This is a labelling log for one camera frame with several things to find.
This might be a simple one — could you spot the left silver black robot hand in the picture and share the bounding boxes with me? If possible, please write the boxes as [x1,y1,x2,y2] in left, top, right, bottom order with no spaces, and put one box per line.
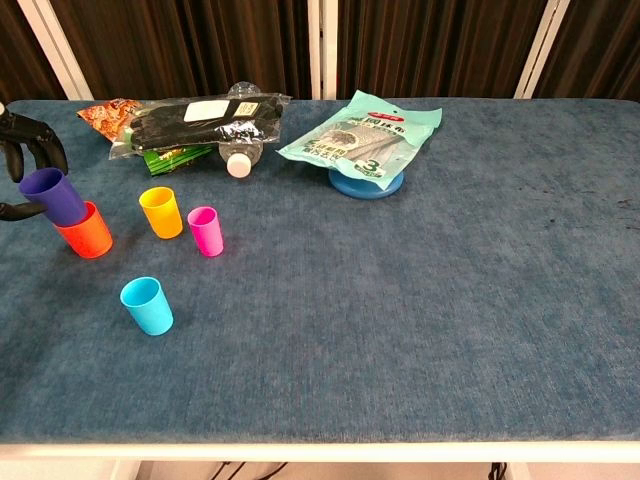
[0,102,69,222]

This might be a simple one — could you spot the purple plastic cup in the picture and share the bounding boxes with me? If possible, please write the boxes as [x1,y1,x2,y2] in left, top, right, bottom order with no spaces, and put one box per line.
[18,167,89,227]

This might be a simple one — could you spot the yellow plastic cup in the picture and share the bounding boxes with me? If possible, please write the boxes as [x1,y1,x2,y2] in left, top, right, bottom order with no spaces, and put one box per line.
[138,186,184,240]

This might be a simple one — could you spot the magenta plastic cup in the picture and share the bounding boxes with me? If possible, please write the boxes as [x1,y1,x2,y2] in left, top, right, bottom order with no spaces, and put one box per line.
[186,205,225,258]

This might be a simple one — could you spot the light blue plastic cup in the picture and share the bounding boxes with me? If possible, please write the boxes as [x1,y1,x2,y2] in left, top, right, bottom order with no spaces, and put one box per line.
[119,276,175,337]

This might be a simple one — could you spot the orange snack packet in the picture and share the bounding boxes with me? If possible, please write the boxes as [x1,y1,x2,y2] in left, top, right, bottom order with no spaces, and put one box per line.
[76,97,144,146]

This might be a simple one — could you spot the dark brown pleated curtain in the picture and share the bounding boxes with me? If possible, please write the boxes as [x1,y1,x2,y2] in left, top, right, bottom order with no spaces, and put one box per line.
[48,0,312,101]
[335,0,549,100]
[534,0,640,104]
[0,0,69,109]

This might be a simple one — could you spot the orange plastic cup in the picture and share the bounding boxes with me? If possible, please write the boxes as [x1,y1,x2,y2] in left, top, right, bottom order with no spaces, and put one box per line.
[53,200,115,260]

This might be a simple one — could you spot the black gloves in clear bag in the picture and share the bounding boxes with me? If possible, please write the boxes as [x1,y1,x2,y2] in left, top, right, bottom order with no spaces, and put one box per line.
[108,91,294,161]

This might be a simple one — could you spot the green snack packet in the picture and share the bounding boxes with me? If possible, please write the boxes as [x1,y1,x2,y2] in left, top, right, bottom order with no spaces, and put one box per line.
[142,144,214,177]

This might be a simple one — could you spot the clear plastic water bottle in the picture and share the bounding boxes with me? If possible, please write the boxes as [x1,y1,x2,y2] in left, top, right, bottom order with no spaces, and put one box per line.
[218,81,265,179]

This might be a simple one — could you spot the blue round disc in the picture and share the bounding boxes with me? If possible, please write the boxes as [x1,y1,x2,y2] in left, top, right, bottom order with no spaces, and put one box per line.
[327,168,405,200]

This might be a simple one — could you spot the teal dishcloth package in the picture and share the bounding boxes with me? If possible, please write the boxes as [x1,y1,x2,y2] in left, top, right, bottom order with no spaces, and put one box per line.
[275,89,444,191]

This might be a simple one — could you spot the blue table cloth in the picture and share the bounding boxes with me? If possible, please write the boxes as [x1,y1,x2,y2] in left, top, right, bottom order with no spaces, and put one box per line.
[0,98,640,446]

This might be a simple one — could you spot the white frame post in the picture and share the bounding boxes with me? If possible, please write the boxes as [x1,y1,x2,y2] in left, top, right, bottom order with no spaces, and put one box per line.
[306,0,340,100]
[16,0,95,101]
[514,0,572,100]

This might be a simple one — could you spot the white table frame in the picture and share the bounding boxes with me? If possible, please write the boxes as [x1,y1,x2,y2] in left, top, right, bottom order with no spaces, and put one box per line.
[0,439,640,480]

